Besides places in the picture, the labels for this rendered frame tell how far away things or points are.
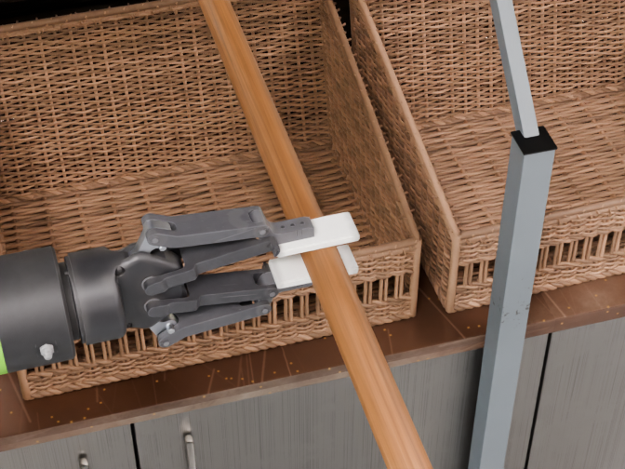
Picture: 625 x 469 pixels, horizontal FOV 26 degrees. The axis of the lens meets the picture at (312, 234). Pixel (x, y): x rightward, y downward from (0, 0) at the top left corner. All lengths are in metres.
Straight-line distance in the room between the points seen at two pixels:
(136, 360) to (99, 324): 0.79
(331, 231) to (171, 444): 0.84
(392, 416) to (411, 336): 0.90
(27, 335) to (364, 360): 0.26
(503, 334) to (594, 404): 0.35
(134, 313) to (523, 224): 0.71
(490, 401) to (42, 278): 1.00
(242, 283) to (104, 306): 0.13
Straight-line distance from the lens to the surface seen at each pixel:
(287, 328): 1.84
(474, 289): 1.90
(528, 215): 1.68
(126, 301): 1.09
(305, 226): 1.09
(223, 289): 1.11
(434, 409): 2.00
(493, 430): 1.99
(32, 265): 1.06
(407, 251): 1.81
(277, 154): 1.19
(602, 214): 1.90
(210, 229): 1.06
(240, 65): 1.29
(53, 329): 1.05
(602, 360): 2.06
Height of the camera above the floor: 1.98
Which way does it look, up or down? 44 degrees down
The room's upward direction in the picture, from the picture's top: straight up
